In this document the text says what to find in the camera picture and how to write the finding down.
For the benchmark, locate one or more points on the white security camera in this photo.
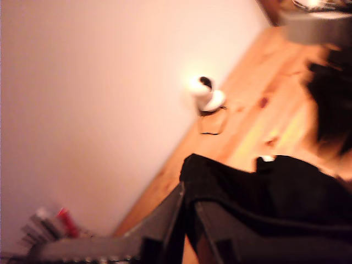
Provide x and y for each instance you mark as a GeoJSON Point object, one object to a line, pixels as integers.
{"type": "Point", "coordinates": [204, 94]}

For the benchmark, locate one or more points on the black shorts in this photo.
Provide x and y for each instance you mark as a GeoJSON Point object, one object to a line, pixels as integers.
{"type": "Point", "coordinates": [247, 187]}

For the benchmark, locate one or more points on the patterned tissue box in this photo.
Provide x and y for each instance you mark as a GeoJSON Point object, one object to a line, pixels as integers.
{"type": "Point", "coordinates": [324, 8]}

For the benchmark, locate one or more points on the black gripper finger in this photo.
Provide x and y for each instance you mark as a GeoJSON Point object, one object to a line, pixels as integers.
{"type": "Point", "coordinates": [220, 228]}
{"type": "Point", "coordinates": [162, 222]}
{"type": "Point", "coordinates": [330, 104]}

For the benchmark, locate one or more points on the arm grey camera box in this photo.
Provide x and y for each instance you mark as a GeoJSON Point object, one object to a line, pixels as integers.
{"type": "Point", "coordinates": [313, 30]}

